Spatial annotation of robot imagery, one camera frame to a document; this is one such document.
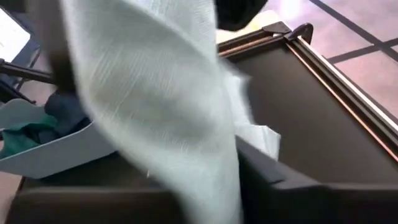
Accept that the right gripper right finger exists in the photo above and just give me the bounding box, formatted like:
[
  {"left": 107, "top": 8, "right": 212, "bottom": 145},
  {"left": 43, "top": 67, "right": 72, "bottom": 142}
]
[{"left": 236, "top": 137, "right": 398, "bottom": 224}]

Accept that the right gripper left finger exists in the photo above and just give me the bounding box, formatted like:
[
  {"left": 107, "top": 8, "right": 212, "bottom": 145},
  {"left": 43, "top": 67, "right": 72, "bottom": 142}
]
[{"left": 6, "top": 185, "right": 200, "bottom": 224}]

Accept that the navy blue microfiber towel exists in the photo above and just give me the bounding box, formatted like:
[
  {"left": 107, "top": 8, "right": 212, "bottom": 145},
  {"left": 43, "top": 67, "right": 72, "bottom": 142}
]
[{"left": 43, "top": 90, "right": 93, "bottom": 144}]

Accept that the dark green microfiber towel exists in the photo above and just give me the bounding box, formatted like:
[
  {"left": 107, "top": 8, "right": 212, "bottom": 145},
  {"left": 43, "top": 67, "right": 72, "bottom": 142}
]
[{"left": 0, "top": 114, "right": 60, "bottom": 160}]

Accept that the light green microfiber towel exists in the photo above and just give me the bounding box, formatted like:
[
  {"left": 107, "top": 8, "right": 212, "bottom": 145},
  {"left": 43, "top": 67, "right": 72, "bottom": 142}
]
[{"left": 60, "top": 0, "right": 282, "bottom": 224}]

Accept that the pale blue plastic basket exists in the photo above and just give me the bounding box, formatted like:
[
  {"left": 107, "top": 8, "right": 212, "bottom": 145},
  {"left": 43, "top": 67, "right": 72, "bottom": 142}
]
[{"left": 0, "top": 98, "right": 116, "bottom": 180}]

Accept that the grey metal stand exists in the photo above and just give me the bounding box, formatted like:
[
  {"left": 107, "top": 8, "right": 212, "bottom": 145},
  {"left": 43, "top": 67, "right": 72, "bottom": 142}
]
[{"left": 0, "top": 58, "right": 53, "bottom": 105}]

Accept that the white flat panel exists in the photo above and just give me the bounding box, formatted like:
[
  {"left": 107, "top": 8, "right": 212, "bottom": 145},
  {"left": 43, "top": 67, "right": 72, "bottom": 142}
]
[{"left": 0, "top": 7, "right": 32, "bottom": 63}]

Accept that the black table frame rail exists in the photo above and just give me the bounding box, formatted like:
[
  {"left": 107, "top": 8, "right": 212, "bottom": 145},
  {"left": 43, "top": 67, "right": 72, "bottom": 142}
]
[{"left": 217, "top": 21, "right": 398, "bottom": 162}]

